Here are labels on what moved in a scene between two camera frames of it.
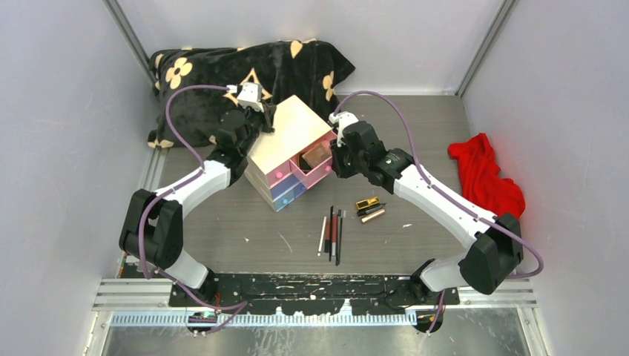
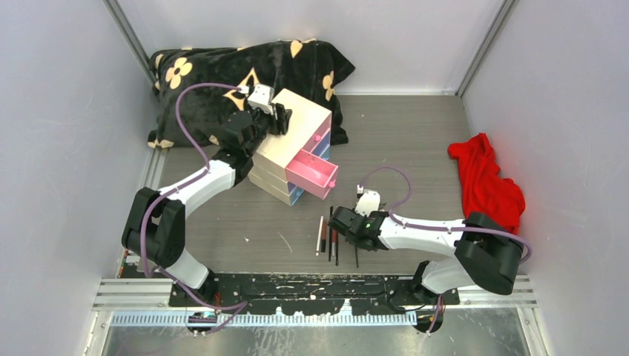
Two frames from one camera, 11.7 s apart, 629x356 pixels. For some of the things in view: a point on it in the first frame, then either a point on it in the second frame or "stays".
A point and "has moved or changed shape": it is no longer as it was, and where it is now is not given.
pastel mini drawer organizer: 294,158 has moved or changed shape
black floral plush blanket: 307,71 stays
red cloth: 482,182 stays
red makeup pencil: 334,233 stays
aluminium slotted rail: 255,320 stays
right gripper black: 337,151 -> 350,239
